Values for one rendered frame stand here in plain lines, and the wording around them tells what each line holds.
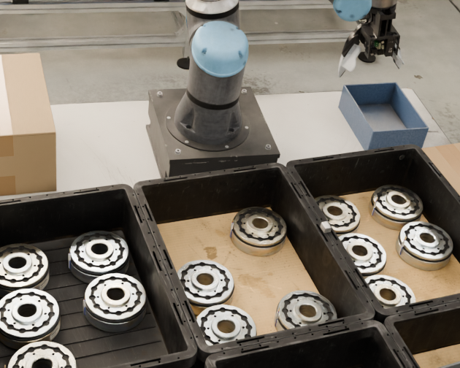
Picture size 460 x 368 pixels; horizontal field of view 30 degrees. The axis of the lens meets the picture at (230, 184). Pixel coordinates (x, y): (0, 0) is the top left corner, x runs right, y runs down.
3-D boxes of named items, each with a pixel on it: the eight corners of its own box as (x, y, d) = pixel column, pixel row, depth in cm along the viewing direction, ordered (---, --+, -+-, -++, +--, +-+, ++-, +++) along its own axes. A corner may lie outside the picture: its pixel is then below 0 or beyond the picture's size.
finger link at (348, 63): (336, 83, 194) (361, 52, 190) (328, 69, 199) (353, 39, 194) (346, 87, 196) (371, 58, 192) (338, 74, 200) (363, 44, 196)
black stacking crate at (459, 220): (274, 207, 169) (283, 163, 162) (401, 188, 179) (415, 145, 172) (363, 363, 142) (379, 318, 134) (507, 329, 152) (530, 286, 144)
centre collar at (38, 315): (10, 302, 136) (9, 299, 135) (41, 299, 137) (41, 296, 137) (12, 326, 132) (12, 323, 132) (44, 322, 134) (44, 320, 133)
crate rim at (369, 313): (130, 192, 153) (131, 182, 151) (280, 170, 163) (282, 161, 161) (199, 365, 125) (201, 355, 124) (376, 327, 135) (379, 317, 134)
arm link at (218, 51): (187, 103, 177) (194, 49, 168) (184, 66, 187) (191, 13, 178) (243, 107, 179) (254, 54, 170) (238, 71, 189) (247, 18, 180)
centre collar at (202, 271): (186, 274, 145) (186, 271, 145) (212, 268, 147) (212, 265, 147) (196, 294, 142) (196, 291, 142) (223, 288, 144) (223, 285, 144)
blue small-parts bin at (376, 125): (337, 106, 219) (343, 84, 215) (390, 104, 223) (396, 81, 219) (366, 154, 205) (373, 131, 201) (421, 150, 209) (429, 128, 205)
